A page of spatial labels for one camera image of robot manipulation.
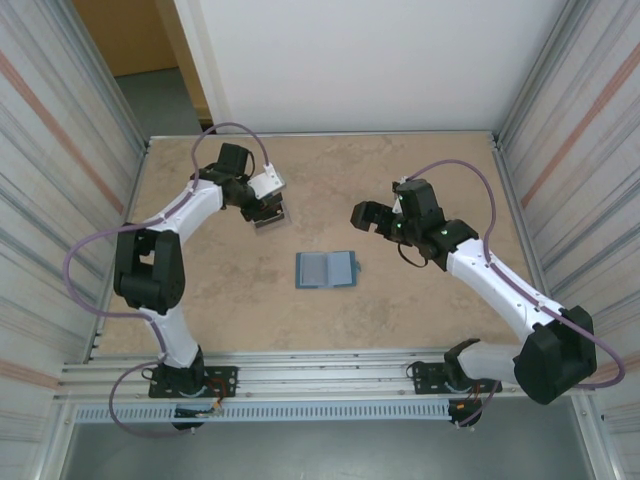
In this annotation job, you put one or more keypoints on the blue card holder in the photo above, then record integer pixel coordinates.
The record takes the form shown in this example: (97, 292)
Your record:
(340, 267)

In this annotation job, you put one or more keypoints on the brown wooden door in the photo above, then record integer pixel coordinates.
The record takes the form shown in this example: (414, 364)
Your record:
(130, 35)

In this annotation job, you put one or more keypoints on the aluminium mounting rail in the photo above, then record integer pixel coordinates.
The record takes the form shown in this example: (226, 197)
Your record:
(325, 372)

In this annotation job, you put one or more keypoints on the clear acrylic card stand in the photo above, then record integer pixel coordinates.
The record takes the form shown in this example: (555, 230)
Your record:
(272, 227)

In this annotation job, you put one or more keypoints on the striped enclosure side panel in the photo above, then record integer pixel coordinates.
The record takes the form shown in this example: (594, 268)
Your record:
(40, 200)
(600, 200)

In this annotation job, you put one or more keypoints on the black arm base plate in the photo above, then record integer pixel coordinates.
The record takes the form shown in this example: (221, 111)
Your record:
(225, 380)
(425, 380)

